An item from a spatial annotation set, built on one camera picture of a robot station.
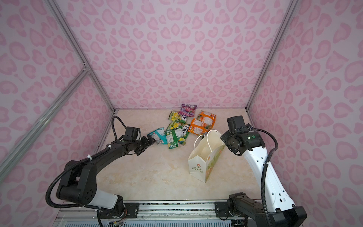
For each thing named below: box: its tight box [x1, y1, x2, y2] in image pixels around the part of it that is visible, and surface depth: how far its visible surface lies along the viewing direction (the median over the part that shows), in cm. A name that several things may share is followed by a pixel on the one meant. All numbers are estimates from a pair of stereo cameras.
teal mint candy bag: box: [149, 127, 168, 145], surface depth 102 cm
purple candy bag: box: [178, 104, 198, 117], surface depth 116 cm
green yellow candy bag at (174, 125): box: [165, 120, 183, 132], surface depth 109 cm
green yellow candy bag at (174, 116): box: [167, 110, 188, 124], surface depth 112 cm
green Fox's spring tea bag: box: [164, 128, 187, 149], surface depth 100 cm
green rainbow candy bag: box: [181, 123, 190, 140], surface depth 106 cm
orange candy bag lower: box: [188, 118, 209, 136], surface depth 106 cm
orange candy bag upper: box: [197, 110, 217, 130], surface depth 112 cm
